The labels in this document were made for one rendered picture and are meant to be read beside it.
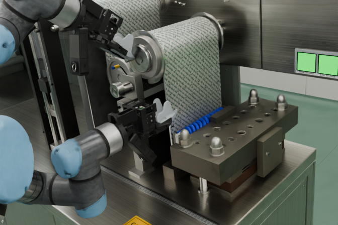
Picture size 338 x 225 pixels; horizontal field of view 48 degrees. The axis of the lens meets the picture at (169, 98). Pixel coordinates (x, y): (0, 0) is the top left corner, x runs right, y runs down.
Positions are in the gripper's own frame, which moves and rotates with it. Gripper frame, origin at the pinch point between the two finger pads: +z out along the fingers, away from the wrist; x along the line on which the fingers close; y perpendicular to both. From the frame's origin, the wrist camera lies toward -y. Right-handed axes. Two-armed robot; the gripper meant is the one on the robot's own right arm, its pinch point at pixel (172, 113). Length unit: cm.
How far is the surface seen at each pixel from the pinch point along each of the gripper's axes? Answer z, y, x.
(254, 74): 263, -92, 140
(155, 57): -3.1, 17.0, 0.6
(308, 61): 29.7, 9.7, -24.5
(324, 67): 29.7, 8.5, -28.9
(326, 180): 147, -109, 14
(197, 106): 10.2, -1.6, -0.3
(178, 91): 2.9, 5.7, -0.3
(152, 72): -3.1, 12.6, 2.6
